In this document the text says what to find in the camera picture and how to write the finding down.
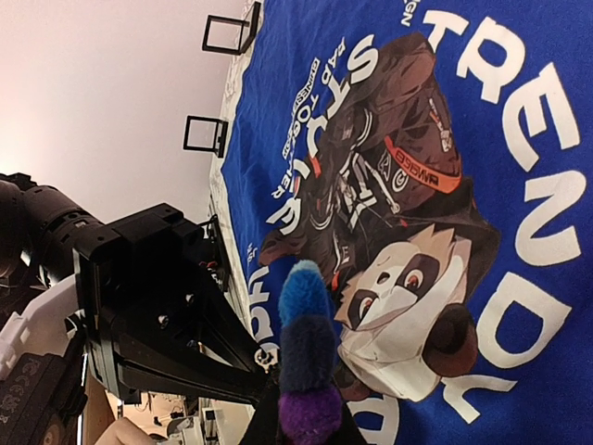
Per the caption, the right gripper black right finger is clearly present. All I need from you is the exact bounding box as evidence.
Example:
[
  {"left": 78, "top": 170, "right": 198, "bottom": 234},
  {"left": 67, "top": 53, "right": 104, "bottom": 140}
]
[{"left": 337, "top": 402, "right": 369, "bottom": 445}]

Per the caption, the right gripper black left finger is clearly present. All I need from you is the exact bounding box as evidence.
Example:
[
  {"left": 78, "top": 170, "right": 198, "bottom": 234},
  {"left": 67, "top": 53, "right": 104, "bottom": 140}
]
[{"left": 239, "top": 375, "right": 285, "bottom": 445}]

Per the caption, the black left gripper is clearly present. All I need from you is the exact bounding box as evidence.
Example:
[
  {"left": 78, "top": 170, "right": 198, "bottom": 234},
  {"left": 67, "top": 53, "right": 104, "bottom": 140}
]
[{"left": 73, "top": 204, "right": 267, "bottom": 405}]

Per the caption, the blue printed t-shirt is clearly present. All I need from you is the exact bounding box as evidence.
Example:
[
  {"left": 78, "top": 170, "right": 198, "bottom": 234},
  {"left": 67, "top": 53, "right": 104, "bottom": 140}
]
[{"left": 221, "top": 1, "right": 592, "bottom": 444}]

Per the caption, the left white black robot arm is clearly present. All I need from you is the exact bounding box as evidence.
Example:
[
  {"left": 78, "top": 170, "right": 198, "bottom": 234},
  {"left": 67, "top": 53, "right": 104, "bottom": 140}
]
[{"left": 1, "top": 173, "right": 267, "bottom": 405}]

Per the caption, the black box with flower brooch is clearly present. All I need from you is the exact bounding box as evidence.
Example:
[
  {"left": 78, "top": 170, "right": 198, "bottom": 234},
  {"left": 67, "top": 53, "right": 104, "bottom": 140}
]
[{"left": 183, "top": 115, "right": 229, "bottom": 159}]

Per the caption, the black box with silver brooch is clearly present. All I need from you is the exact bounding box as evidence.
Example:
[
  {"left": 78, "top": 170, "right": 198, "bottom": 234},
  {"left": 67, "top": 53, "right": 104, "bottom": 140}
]
[{"left": 202, "top": 1, "right": 262, "bottom": 56}]

